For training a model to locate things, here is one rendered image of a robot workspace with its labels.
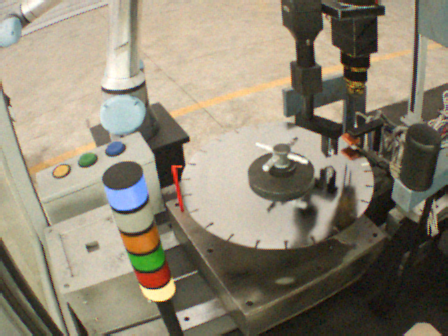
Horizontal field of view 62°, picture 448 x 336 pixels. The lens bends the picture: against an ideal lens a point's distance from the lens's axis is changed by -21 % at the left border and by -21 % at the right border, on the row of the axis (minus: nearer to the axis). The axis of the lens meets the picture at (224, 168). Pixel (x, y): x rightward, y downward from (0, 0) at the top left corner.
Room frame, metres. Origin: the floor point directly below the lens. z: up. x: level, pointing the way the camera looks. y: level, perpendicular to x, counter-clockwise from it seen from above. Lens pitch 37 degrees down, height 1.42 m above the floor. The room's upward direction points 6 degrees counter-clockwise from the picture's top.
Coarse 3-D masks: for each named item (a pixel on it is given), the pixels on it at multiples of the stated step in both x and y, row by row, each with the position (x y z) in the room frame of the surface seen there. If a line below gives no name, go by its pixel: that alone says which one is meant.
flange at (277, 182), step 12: (264, 156) 0.64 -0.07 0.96; (252, 168) 0.61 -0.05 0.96; (276, 168) 0.58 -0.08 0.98; (288, 168) 0.58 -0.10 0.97; (300, 168) 0.59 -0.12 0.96; (312, 168) 0.59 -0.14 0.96; (252, 180) 0.58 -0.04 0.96; (264, 180) 0.58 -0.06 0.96; (276, 180) 0.57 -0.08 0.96; (288, 180) 0.57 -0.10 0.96; (300, 180) 0.56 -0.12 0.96; (312, 180) 0.57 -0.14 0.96; (264, 192) 0.55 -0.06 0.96; (276, 192) 0.55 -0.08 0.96; (288, 192) 0.54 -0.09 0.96; (300, 192) 0.55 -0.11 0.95
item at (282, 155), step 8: (256, 144) 0.62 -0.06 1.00; (264, 144) 0.62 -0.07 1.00; (280, 144) 0.61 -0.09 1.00; (288, 144) 0.61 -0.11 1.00; (280, 152) 0.58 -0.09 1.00; (288, 152) 0.59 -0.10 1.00; (272, 160) 0.57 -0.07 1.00; (280, 160) 0.58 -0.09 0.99; (288, 160) 0.59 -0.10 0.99; (296, 160) 0.57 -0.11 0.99; (304, 160) 0.56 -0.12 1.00; (264, 168) 0.56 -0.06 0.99
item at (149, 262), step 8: (160, 248) 0.35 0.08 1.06; (128, 256) 0.35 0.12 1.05; (136, 256) 0.34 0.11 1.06; (144, 256) 0.34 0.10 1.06; (152, 256) 0.34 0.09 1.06; (160, 256) 0.35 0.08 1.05; (136, 264) 0.34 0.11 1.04; (144, 264) 0.34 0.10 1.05; (152, 264) 0.34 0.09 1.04; (160, 264) 0.35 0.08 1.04
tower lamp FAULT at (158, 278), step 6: (156, 270) 0.34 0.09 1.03; (162, 270) 0.35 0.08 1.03; (168, 270) 0.36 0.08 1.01; (138, 276) 0.35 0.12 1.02; (144, 276) 0.34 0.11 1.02; (150, 276) 0.34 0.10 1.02; (156, 276) 0.34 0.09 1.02; (162, 276) 0.35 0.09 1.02; (168, 276) 0.35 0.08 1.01; (144, 282) 0.34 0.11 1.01; (150, 282) 0.34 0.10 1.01; (156, 282) 0.34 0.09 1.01; (162, 282) 0.34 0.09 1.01
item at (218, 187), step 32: (256, 128) 0.74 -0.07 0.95; (288, 128) 0.73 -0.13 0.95; (192, 160) 0.66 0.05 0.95; (224, 160) 0.65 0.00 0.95; (320, 160) 0.62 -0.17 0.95; (352, 160) 0.61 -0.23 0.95; (192, 192) 0.58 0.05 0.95; (224, 192) 0.57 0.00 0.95; (256, 192) 0.56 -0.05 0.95; (320, 192) 0.54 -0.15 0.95; (352, 192) 0.53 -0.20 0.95; (224, 224) 0.50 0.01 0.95; (256, 224) 0.49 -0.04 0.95; (288, 224) 0.48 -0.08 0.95; (320, 224) 0.47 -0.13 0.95
